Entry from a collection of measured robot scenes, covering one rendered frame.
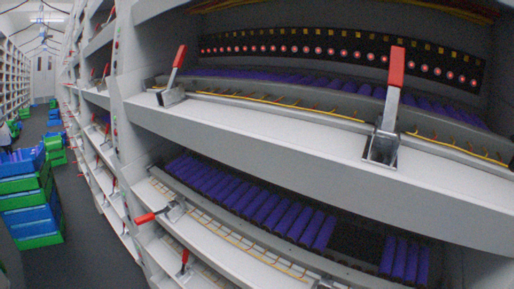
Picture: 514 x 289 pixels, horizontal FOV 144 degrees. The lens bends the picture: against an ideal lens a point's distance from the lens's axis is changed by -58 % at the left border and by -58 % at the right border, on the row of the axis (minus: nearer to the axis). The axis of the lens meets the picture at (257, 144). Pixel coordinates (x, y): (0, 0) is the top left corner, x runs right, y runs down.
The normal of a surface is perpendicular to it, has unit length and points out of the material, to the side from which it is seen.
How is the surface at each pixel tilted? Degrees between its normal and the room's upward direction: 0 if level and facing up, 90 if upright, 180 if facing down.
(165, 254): 18
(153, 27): 90
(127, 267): 0
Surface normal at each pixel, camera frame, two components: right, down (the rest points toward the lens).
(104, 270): 0.11, -0.95
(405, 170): -0.06, -0.85
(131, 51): 0.82, 0.26
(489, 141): -0.56, 0.46
